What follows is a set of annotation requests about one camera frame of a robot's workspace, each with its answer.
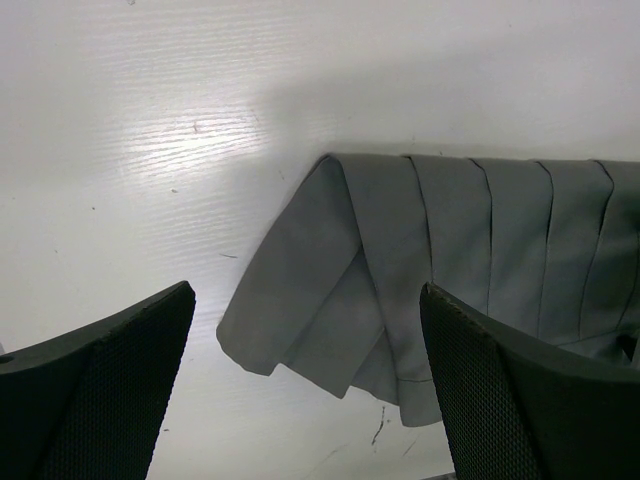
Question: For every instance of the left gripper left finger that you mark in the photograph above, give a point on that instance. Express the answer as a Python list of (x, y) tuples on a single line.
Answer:
[(89, 404)]

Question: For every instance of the grey pleated skirt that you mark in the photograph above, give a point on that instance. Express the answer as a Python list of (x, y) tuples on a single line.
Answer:
[(548, 247)]

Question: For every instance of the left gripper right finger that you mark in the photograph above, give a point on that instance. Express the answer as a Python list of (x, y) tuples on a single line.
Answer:
[(515, 407)]

